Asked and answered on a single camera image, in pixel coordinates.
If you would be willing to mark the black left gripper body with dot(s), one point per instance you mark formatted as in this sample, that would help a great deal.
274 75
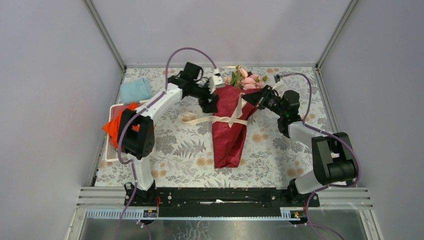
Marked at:
202 92

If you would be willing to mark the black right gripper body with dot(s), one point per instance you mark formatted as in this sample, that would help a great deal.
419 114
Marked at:
267 99

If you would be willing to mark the cream ribbon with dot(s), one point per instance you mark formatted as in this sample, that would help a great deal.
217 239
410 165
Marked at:
190 118

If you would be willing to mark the dark red wrapping paper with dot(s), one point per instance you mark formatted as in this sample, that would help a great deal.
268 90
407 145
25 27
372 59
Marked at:
230 130

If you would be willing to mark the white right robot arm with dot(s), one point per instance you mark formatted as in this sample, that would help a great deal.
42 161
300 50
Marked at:
333 159

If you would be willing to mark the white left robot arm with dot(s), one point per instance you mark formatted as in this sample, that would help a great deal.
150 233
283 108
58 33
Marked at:
136 135

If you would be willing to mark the light blue cloth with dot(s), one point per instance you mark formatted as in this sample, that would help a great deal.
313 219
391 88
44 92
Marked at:
135 91

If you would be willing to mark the orange cloth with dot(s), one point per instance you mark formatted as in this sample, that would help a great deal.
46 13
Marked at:
112 127

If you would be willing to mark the white perforated plastic basket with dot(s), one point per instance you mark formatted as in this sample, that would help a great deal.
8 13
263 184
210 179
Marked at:
111 145

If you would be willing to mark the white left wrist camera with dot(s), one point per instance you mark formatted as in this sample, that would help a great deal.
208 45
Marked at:
216 81

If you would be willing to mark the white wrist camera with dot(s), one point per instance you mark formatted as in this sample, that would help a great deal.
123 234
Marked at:
216 81
279 83

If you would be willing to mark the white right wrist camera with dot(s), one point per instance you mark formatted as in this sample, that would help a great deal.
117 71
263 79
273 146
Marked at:
279 83

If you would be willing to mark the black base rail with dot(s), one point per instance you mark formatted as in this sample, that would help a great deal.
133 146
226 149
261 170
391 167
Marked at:
230 202

